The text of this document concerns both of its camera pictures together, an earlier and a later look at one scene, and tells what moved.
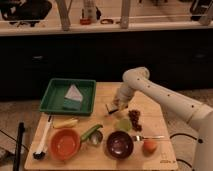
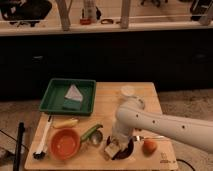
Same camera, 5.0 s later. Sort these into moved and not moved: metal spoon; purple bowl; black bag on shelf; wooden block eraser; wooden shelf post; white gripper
Moved: white gripper; wooden block eraser
Not moved: metal spoon; wooden shelf post; black bag on shelf; purple bowl
